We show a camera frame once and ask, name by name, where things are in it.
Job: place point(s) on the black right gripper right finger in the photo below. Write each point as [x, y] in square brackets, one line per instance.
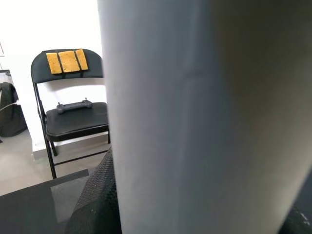
[301, 224]

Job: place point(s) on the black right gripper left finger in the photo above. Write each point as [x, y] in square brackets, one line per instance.
[97, 207]

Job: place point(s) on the white plastic table leg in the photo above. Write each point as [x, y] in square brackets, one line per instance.
[195, 109]

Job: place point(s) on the black folding chair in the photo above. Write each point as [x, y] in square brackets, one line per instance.
[73, 124]

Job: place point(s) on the black remote controller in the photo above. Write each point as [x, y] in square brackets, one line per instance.
[73, 106]

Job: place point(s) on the black backpack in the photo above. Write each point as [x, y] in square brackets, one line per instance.
[9, 112]

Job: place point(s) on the yellow foam pad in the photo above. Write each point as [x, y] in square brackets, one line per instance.
[67, 61]

